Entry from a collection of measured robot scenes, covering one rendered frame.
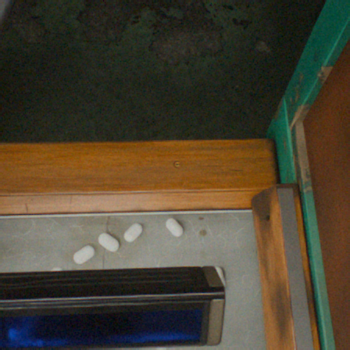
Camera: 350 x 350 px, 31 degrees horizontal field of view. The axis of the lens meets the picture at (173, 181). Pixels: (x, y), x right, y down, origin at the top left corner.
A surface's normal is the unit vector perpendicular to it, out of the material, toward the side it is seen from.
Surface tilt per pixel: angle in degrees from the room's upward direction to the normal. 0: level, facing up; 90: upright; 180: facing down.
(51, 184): 0
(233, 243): 0
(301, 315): 0
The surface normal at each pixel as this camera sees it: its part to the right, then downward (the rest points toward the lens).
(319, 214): -1.00, 0.02
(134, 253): 0.07, -0.37
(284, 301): -0.89, -0.14
